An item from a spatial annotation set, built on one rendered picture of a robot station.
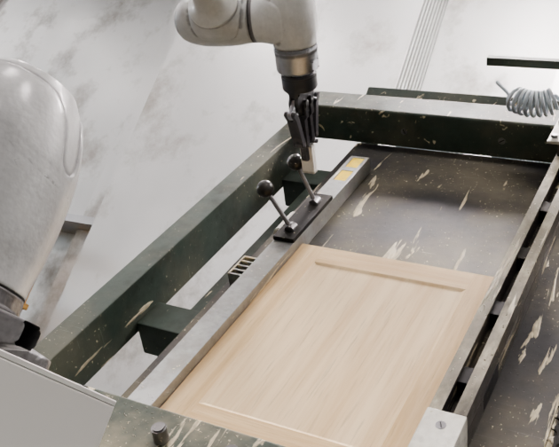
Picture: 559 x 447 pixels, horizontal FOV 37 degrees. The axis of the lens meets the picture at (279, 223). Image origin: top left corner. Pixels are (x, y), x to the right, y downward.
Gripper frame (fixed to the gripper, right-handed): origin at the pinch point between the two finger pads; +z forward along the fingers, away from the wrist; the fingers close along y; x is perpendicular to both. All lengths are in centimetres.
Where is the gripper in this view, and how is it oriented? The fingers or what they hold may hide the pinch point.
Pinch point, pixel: (308, 158)
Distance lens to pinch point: 183.2
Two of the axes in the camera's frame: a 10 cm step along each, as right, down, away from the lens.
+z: 1.2, 8.6, 5.0
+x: -8.8, -1.4, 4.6
